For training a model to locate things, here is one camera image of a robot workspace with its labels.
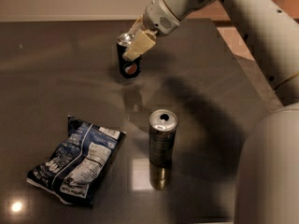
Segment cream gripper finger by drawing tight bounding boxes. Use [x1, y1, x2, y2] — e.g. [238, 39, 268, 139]
[122, 29, 157, 61]
[128, 16, 144, 38]

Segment tall silver drink can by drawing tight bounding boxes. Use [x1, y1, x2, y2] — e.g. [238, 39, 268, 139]
[149, 109, 178, 166]

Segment black pepsi can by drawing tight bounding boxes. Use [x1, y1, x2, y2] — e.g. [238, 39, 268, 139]
[116, 33, 141, 79]

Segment blue chip bag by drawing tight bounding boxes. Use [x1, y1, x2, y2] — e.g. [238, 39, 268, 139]
[26, 116, 125, 206]

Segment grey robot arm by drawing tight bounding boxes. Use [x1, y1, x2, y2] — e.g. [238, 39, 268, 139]
[123, 0, 299, 224]

